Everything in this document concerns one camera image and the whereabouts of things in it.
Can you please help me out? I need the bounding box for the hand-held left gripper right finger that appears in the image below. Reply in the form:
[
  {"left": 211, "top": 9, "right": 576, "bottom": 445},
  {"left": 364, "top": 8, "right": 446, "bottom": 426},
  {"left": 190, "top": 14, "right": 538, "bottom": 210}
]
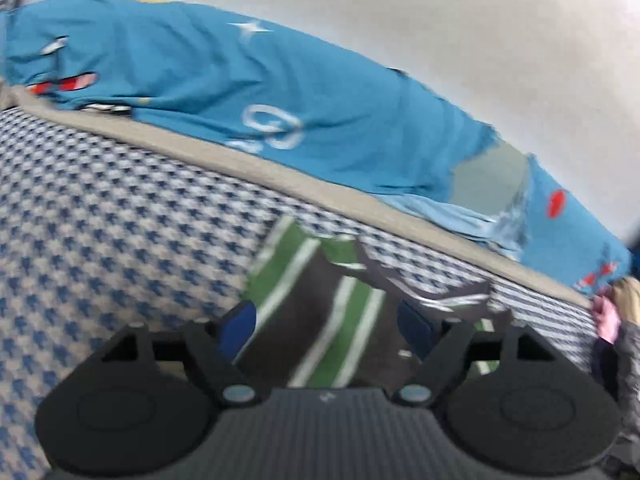
[{"left": 391, "top": 306, "right": 557, "bottom": 407}]

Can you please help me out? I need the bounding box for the grey pillow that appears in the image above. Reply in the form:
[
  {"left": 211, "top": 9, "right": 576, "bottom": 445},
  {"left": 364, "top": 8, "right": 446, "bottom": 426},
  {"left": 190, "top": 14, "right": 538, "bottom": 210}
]
[{"left": 446, "top": 141, "right": 532, "bottom": 212}]

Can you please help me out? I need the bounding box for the houndstooth mattress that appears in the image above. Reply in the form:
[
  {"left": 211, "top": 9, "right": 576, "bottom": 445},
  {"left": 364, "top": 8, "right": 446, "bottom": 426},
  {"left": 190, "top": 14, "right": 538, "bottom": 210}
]
[{"left": 0, "top": 85, "right": 602, "bottom": 480}]

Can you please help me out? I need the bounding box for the blue printed blanket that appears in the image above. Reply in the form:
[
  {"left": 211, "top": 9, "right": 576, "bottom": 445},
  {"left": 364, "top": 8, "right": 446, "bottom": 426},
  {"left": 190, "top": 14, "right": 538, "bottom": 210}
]
[{"left": 0, "top": 0, "right": 637, "bottom": 297}]

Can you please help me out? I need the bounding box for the light blue cloth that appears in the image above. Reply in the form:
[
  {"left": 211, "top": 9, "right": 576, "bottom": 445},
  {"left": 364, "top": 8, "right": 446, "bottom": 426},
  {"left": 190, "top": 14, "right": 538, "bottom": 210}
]
[{"left": 379, "top": 155, "right": 532, "bottom": 262}]

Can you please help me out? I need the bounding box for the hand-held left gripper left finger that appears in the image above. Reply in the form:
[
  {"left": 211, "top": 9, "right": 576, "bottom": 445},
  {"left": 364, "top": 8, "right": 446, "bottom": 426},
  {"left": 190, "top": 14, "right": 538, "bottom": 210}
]
[{"left": 99, "top": 299, "right": 264, "bottom": 408}]

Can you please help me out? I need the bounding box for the green grey striped shirt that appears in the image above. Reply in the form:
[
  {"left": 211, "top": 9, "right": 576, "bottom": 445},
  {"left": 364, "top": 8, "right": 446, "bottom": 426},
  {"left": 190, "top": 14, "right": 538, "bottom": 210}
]
[{"left": 240, "top": 214, "right": 515, "bottom": 392}]

